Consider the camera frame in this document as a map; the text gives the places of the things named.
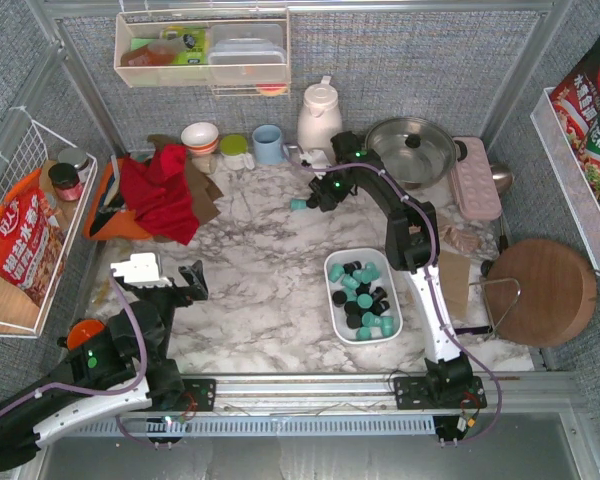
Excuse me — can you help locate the clear plastic container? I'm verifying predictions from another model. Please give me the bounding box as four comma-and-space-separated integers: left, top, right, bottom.
207, 23, 287, 85

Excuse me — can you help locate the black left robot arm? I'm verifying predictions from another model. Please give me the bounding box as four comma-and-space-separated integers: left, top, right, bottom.
0, 253, 216, 472

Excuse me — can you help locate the white thermos jug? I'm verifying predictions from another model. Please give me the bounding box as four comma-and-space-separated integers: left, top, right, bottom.
297, 76, 343, 162

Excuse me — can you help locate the teal coffee capsule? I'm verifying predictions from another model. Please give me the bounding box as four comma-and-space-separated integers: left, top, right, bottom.
380, 316, 395, 338
352, 269, 373, 284
356, 326, 373, 342
362, 311, 383, 328
341, 274, 360, 290
356, 294, 373, 310
328, 264, 345, 283
290, 198, 307, 211
365, 262, 381, 281

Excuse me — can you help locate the light blue mug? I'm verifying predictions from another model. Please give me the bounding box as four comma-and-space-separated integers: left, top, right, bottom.
252, 125, 288, 166

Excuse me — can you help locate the orange cup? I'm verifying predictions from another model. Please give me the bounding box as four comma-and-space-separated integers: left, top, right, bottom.
66, 319, 105, 350

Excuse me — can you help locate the striped brown mat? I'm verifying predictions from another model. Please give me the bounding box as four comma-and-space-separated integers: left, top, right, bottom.
438, 216, 482, 253

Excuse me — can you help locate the pink egg tray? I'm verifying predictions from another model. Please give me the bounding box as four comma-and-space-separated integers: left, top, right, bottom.
449, 137, 502, 221

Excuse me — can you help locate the steel pot with lid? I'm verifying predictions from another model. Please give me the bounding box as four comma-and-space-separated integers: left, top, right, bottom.
365, 117, 468, 190

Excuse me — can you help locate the small dark jar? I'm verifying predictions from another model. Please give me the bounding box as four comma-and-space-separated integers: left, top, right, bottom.
58, 147, 90, 183

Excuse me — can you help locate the white wire corner shelf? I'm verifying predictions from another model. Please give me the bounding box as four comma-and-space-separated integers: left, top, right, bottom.
0, 107, 99, 338

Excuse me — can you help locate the red jam jar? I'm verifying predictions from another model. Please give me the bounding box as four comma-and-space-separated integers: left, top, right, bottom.
48, 163, 83, 202

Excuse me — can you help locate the brown felt mat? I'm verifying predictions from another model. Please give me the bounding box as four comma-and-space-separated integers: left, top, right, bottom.
147, 134, 223, 226

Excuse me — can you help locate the small glass jar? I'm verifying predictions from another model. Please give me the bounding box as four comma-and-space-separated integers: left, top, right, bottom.
191, 154, 218, 175

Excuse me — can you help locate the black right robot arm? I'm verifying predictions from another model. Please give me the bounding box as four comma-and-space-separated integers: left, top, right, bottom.
293, 131, 474, 408

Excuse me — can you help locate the glass jar green lid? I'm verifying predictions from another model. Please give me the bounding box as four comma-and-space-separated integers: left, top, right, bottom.
219, 134, 255, 171

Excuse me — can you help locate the white storage basket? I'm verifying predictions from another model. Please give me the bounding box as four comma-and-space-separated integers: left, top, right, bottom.
324, 248, 403, 345

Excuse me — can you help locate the orange tray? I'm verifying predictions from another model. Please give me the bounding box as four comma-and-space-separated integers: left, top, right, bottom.
82, 163, 152, 241

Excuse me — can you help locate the white orange striped bowl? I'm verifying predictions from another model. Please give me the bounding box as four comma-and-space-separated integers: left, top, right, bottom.
180, 122, 219, 156

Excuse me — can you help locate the red cloth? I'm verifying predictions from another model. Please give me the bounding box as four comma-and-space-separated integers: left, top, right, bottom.
120, 144, 200, 245

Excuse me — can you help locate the orange snack bag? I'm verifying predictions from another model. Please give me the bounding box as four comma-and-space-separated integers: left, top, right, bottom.
0, 169, 64, 307

